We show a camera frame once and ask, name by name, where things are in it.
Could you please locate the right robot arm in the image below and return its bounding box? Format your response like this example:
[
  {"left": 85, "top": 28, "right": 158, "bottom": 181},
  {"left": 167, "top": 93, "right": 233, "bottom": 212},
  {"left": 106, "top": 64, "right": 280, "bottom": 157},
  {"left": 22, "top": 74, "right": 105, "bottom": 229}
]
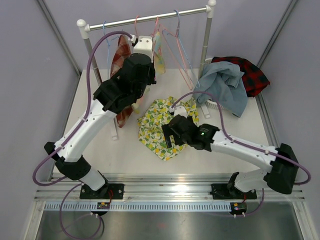
[{"left": 161, "top": 115, "right": 298, "bottom": 199}]

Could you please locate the pastel tie-dye garment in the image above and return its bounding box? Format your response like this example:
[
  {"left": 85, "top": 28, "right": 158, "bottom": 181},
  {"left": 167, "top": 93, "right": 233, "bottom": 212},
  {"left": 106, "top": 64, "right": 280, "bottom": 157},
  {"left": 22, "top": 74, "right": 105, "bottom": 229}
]
[{"left": 153, "top": 31, "right": 166, "bottom": 77}]

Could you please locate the white metal clothes rack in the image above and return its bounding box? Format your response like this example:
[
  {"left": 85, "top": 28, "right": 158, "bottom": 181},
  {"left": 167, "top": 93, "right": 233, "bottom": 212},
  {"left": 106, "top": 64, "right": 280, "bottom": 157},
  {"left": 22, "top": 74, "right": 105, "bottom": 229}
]
[{"left": 76, "top": 0, "right": 216, "bottom": 140}]

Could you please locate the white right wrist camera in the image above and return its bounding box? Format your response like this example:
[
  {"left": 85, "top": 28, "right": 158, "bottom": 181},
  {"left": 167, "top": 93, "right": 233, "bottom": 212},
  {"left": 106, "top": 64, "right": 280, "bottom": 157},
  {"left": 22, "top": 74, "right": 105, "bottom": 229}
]
[{"left": 169, "top": 105, "right": 188, "bottom": 118}]

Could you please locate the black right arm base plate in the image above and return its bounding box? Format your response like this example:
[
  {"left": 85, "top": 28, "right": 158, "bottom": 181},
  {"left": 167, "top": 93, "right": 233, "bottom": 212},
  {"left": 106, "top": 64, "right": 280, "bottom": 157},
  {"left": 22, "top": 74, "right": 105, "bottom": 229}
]
[{"left": 209, "top": 183, "right": 243, "bottom": 200}]

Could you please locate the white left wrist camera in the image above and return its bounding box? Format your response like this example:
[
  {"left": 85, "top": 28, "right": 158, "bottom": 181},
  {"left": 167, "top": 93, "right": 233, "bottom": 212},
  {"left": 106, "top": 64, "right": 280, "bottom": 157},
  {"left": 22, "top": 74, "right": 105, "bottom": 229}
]
[{"left": 129, "top": 35, "right": 154, "bottom": 63}]

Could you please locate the light blue denim garment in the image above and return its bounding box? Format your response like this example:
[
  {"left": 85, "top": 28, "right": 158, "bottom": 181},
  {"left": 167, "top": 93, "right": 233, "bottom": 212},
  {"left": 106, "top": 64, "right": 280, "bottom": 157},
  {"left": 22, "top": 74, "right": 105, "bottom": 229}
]
[{"left": 193, "top": 61, "right": 248, "bottom": 118}]

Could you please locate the white slotted cable duct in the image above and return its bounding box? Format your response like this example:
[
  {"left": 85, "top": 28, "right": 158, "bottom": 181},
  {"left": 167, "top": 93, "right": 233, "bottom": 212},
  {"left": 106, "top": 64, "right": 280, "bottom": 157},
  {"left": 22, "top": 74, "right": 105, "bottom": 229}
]
[{"left": 44, "top": 201, "right": 231, "bottom": 212}]

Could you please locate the aluminium mounting rail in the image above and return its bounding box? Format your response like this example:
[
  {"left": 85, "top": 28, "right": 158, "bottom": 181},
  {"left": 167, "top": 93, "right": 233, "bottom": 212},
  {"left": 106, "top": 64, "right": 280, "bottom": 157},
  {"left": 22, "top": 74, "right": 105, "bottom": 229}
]
[{"left": 34, "top": 173, "right": 306, "bottom": 202}]

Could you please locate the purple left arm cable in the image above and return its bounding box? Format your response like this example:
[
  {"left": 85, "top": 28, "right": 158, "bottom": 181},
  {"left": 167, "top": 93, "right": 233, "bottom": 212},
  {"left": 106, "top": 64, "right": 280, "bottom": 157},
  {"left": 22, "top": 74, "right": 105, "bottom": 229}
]
[{"left": 32, "top": 31, "right": 136, "bottom": 238}]

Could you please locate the white plastic perforated basket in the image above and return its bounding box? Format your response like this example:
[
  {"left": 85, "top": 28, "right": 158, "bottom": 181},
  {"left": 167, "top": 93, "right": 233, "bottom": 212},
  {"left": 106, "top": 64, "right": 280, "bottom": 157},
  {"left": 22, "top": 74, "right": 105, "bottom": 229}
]
[{"left": 199, "top": 58, "right": 219, "bottom": 112}]

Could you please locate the yellow green floral garment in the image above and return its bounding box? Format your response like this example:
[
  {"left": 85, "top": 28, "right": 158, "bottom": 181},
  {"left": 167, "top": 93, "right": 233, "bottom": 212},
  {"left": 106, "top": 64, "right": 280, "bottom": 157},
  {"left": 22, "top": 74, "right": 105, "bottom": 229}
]
[{"left": 137, "top": 96, "right": 187, "bottom": 161}]

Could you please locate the red beige checked garment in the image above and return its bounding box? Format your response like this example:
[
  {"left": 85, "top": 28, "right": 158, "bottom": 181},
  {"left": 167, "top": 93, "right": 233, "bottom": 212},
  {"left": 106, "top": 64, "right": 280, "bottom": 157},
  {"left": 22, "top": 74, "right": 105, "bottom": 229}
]
[{"left": 110, "top": 34, "right": 133, "bottom": 128}]

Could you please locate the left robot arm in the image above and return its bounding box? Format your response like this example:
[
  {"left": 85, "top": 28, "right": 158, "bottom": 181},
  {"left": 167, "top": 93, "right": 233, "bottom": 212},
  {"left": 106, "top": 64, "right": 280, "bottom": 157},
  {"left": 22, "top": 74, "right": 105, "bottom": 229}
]
[{"left": 44, "top": 53, "right": 156, "bottom": 199}]

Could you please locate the red black plaid skirt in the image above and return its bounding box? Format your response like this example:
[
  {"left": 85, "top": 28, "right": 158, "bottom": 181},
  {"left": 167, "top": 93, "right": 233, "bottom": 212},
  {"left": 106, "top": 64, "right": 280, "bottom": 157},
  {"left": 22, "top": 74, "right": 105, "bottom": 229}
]
[{"left": 211, "top": 56, "right": 271, "bottom": 98}]

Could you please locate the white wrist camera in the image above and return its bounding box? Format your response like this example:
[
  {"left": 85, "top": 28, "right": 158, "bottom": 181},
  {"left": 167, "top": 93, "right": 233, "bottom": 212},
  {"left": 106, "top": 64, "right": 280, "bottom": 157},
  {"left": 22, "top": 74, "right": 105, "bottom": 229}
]
[
  {"left": 169, "top": 105, "right": 188, "bottom": 118},
  {"left": 129, "top": 35, "right": 154, "bottom": 63}
]

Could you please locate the pink wire hanger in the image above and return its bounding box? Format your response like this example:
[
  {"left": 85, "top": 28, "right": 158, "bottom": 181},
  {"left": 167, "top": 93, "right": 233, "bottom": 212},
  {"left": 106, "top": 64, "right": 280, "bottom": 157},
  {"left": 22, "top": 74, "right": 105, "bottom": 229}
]
[{"left": 158, "top": 22, "right": 195, "bottom": 91}]

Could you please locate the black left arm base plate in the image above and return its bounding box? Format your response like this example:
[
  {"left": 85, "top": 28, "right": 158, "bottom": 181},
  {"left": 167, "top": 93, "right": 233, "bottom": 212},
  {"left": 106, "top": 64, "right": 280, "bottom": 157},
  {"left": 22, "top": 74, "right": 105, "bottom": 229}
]
[{"left": 79, "top": 183, "right": 125, "bottom": 200}]

